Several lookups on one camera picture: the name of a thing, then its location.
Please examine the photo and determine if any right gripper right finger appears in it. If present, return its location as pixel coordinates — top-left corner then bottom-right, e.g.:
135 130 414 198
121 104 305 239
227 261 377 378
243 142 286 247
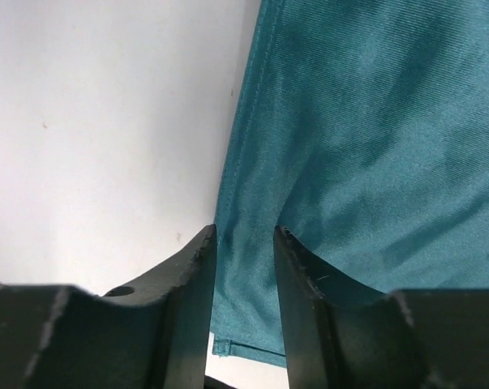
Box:
274 227 489 388

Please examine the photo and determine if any teal satin napkin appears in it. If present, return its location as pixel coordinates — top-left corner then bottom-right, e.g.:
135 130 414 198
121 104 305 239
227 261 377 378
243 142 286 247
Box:
211 1 489 365

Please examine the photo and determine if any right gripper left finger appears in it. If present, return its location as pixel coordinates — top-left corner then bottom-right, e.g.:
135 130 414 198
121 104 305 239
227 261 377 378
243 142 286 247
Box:
0 225 218 388

